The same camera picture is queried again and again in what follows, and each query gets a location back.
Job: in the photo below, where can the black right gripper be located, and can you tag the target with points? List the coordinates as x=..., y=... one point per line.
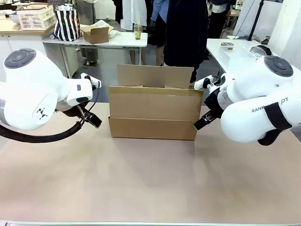
x=214, y=101

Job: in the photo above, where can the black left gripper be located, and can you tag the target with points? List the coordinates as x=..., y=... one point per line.
x=74, y=111

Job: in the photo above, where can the large brown cardboard box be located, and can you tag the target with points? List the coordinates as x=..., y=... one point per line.
x=152, y=106

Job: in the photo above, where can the white perforated plastic tray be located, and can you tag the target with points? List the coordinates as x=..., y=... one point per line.
x=235, y=55

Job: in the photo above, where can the grey campus pencil case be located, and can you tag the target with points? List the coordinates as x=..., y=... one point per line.
x=262, y=52

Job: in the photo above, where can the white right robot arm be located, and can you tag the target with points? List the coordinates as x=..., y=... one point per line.
x=247, y=94

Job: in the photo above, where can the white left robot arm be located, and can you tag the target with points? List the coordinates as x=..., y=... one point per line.
x=28, y=89

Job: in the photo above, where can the small open cardboard box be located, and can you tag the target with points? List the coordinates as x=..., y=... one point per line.
x=96, y=35

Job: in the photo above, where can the white side table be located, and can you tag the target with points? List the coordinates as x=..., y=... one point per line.
x=237, y=68

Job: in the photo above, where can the white background table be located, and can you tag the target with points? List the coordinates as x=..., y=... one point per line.
x=98, y=43

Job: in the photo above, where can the white crumpled packing paper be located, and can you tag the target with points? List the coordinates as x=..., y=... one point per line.
x=113, y=33

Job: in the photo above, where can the person in black hoodie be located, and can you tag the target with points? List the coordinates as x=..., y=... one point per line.
x=185, y=30

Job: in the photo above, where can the clear plastic drink cup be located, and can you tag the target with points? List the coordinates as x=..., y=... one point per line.
x=138, y=31

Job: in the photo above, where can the black white striped bag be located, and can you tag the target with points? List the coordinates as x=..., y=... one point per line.
x=67, y=23

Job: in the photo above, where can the person in blue shirt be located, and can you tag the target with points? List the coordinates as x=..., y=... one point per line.
x=160, y=28

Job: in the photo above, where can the person in dark clothes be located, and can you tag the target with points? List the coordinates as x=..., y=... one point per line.
x=218, y=18

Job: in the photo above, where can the wooden top white cabinet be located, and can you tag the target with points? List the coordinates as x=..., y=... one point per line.
x=23, y=42

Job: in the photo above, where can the white partition panel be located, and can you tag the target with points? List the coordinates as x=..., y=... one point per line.
x=244, y=16

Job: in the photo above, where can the person in white clothing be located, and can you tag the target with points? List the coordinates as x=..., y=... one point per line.
x=131, y=14

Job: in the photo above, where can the black stand pole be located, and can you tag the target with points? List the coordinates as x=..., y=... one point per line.
x=255, y=18

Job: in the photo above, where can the white plastic lattice basket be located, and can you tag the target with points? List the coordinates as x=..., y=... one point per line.
x=35, y=17

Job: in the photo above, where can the white bowl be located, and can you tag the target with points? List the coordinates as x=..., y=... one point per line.
x=14, y=18

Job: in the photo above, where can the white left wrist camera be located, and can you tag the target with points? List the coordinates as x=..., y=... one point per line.
x=90, y=81

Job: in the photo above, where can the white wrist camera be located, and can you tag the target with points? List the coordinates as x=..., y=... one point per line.
x=207, y=82
x=90, y=81

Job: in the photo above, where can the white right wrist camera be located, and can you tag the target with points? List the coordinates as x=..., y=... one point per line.
x=207, y=82

